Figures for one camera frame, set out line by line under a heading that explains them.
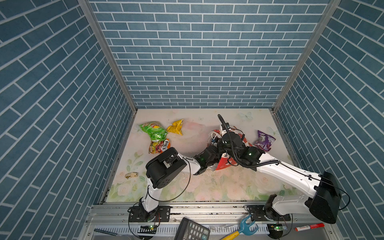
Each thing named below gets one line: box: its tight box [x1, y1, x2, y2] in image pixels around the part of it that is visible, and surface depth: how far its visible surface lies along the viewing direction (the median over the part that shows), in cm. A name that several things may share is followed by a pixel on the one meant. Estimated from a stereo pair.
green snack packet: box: [136, 121, 168, 142], surface depth 101 cm
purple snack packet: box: [254, 130, 276, 152], surface depth 98 cm
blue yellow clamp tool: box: [220, 214, 259, 240], surface depth 70 cm
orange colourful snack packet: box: [148, 138, 171, 154], surface depth 98 cm
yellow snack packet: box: [166, 119, 184, 136], surface depth 106 cm
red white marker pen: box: [294, 223, 325, 232], surface depth 71 cm
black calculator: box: [174, 217, 211, 240], surface depth 69 cm
